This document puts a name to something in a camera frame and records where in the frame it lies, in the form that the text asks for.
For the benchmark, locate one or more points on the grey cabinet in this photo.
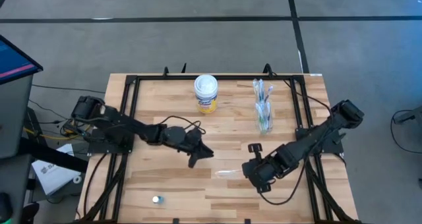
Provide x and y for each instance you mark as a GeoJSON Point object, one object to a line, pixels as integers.
{"type": "Point", "coordinates": [14, 115]}

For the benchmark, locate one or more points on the white tape roll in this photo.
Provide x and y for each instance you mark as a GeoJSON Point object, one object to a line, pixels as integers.
{"type": "Point", "coordinates": [77, 179]}

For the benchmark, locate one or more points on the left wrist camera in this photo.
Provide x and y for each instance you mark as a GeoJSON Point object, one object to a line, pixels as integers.
{"type": "Point", "coordinates": [194, 135]}

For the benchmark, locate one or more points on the purple toothbrush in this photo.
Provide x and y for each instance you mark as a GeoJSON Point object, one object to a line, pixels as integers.
{"type": "Point", "coordinates": [269, 90]}

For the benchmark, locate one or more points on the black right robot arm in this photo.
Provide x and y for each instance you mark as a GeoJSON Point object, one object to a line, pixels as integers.
{"type": "Point", "coordinates": [313, 138]}

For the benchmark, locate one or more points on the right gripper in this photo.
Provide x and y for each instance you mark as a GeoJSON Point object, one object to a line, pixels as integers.
{"type": "Point", "coordinates": [265, 188]}

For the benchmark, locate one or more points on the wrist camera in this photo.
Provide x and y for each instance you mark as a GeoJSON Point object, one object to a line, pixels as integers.
{"type": "Point", "coordinates": [265, 169]}
{"type": "Point", "coordinates": [194, 135]}

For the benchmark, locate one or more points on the clear acrylic organizer box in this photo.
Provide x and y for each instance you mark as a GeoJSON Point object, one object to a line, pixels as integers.
{"type": "Point", "coordinates": [270, 130]}

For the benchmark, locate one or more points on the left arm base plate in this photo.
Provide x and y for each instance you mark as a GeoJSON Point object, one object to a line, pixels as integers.
{"type": "Point", "coordinates": [99, 148]}

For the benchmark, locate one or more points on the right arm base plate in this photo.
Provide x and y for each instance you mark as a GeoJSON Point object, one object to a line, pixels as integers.
{"type": "Point", "coordinates": [333, 148]}

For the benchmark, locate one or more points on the blue monitor screen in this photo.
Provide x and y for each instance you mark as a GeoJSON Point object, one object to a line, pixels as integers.
{"type": "Point", "coordinates": [13, 61]}

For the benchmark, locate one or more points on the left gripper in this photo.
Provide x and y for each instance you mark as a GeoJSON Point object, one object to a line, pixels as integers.
{"type": "Point", "coordinates": [194, 148]}

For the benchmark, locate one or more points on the Lysol wipes canister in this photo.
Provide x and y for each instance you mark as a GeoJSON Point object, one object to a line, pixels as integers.
{"type": "Point", "coordinates": [206, 92]}

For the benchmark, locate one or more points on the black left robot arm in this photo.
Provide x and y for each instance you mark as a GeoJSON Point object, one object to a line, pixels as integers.
{"type": "Point", "coordinates": [125, 125]}

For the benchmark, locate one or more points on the green toothbrush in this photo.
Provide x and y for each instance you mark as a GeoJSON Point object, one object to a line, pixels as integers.
{"type": "Point", "coordinates": [266, 125]}
{"type": "Point", "coordinates": [263, 120]}

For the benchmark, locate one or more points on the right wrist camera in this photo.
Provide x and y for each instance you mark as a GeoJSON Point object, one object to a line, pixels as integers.
{"type": "Point", "coordinates": [265, 169]}

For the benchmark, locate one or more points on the white paper booklet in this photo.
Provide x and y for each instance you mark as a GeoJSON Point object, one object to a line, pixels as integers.
{"type": "Point", "coordinates": [54, 174]}

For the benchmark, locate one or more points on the black aluminium table frame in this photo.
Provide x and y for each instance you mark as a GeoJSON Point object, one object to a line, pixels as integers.
{"type": "Point", "coordinates": [230, 77]}

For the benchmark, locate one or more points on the grey stand leg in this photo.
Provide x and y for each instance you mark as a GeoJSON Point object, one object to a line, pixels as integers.
{"type": "Point", "coordinates": [409, 113]}

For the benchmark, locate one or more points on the black stand leg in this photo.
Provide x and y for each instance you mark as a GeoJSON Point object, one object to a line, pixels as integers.
{"type": "Point", "coordinates": [52, 155]}

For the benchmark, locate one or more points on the teal toothbrush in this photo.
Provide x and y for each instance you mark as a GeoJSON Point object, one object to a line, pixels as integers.
{"type": "Point", "coordinates": [261, 87]}

